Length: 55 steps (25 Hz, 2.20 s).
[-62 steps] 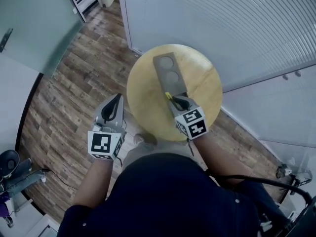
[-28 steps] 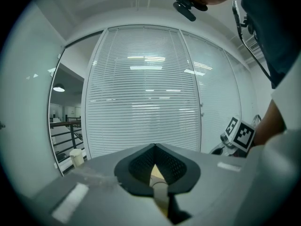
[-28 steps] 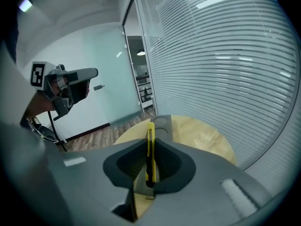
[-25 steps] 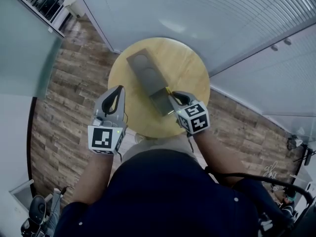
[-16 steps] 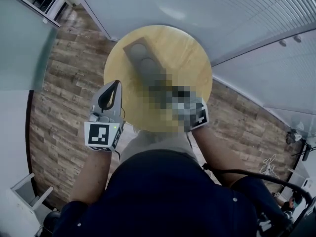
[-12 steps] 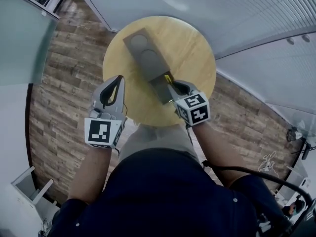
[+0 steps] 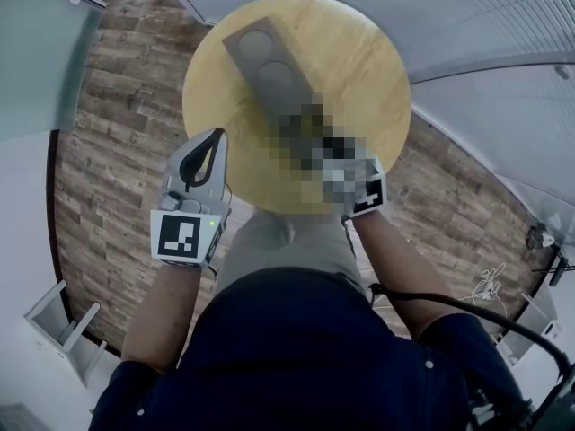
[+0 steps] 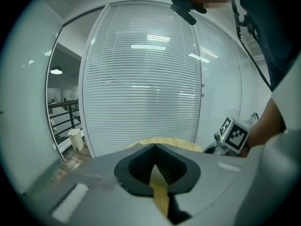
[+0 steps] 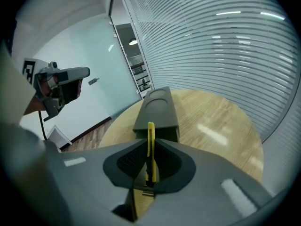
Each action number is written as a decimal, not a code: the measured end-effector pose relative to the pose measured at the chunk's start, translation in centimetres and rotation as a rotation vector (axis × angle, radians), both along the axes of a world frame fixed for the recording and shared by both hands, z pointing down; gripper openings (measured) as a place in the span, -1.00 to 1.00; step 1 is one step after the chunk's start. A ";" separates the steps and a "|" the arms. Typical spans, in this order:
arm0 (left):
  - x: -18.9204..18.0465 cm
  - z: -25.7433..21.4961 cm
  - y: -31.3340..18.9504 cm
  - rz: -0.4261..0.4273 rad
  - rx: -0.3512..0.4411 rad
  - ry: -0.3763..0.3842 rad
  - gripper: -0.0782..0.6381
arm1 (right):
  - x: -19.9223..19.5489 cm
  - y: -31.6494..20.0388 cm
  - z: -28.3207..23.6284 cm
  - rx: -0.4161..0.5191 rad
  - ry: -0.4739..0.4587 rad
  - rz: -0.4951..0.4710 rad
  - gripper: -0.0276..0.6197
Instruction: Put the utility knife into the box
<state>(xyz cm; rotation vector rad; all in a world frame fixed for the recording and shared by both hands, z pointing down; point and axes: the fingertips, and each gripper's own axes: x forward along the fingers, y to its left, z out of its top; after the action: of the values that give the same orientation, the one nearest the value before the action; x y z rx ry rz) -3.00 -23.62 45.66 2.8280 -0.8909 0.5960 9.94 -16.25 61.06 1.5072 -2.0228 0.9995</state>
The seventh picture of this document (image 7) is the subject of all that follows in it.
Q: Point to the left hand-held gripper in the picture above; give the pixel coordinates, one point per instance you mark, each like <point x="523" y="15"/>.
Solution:
<point x="179" y="239"/>

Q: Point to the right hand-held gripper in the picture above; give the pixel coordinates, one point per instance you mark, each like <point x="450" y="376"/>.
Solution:
<point x="371" y="196"/>

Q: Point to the long grey box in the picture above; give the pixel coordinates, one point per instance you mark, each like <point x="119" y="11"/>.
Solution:
<point x="268" y="69"/>

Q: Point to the person's left forearm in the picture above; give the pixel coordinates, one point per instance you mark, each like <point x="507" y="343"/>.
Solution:
<point x="158" y="316"/>

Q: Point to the person's right forearm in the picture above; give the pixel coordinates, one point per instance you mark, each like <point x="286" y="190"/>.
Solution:
<point x="399" y="271"/>

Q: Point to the person's grey trousers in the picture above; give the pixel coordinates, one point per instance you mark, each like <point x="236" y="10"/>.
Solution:
<point x="287" y="249"/>

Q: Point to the person's navy shirt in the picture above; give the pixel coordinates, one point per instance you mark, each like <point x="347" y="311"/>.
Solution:
<point x="287" y="357"/>

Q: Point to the frosted glass panel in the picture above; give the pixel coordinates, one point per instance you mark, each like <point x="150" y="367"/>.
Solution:
<point x="40" y="56"/>

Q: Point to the white open cabinet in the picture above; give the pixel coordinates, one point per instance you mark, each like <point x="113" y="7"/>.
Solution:
<point x="532" y="330"/>

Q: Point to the black chest-mounted device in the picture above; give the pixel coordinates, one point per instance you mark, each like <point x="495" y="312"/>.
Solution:
<point x="498" y="413"/>

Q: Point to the white shelf frame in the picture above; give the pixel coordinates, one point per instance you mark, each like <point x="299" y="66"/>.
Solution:
<point x="67" y="326"/>

